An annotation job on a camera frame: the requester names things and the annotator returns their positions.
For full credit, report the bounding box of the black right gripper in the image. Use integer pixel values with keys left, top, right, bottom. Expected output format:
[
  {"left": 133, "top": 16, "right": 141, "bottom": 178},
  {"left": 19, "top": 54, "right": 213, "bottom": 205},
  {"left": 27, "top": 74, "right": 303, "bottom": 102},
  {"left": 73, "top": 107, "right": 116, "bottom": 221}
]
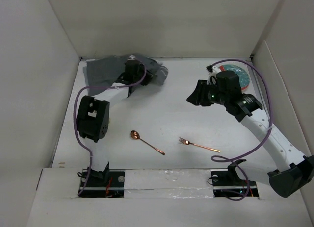
[{"left": 186, "top": 79, "right": 229, "bottom": 106}]

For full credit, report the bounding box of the grey cloth placemat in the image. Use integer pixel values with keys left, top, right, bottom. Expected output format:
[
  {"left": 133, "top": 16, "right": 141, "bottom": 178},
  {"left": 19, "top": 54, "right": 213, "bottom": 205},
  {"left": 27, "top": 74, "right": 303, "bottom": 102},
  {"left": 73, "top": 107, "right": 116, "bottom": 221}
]
[{"left": 84, "top": 54, "right": 169, "bottom": 87}]

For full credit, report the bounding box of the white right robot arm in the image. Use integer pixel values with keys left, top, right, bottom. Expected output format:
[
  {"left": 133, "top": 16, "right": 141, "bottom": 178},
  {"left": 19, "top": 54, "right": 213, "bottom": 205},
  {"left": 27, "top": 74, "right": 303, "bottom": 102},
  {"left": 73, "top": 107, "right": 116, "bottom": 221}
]
[{"left": 187, "top": 65, "right": 314, "bottom": 198}]

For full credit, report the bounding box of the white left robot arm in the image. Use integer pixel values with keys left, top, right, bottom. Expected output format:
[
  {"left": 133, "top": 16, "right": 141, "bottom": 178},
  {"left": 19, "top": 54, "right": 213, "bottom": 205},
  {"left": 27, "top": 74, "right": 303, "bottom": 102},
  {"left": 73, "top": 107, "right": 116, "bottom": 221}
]
[{"left": 73, "top": 54, "right": 168, "bottom": 186}]

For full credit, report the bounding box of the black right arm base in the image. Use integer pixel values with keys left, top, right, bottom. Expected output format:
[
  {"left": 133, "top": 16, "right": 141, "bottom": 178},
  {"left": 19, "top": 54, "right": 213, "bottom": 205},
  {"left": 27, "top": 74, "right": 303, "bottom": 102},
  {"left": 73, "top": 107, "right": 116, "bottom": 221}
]
[{"left": 207, "top": 159, "right": 259, "bottom": 201}]

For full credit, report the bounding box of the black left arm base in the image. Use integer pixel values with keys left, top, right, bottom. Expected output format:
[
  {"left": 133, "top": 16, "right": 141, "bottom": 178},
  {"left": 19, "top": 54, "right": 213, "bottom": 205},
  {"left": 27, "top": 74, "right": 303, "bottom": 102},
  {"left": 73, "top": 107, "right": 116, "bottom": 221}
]
[{"left": 78, "top": 169, "right": 125, "bottom": 198}]

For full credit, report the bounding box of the teal and red plate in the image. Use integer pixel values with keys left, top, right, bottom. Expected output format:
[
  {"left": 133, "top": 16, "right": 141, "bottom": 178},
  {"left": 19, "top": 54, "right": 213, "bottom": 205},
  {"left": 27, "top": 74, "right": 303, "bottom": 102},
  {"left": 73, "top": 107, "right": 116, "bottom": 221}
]
[{"left": 219, "top": 64, "right": 250, "bottom": 90}]

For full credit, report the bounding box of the copper fork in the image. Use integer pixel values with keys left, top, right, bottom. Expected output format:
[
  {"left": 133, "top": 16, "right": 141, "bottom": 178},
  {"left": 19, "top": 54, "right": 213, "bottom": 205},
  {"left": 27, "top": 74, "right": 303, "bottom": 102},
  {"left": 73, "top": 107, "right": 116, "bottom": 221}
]
[{"left": 179, "top": 137, "right": 221, "bottom": 153}]

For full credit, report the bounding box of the copper spoon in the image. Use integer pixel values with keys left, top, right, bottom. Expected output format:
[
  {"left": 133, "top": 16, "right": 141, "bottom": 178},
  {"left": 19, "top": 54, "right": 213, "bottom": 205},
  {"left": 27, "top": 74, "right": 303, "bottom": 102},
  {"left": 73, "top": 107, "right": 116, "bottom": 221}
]
[{"left": 130, "top": 130, "right": 165, "bottom": 155}]

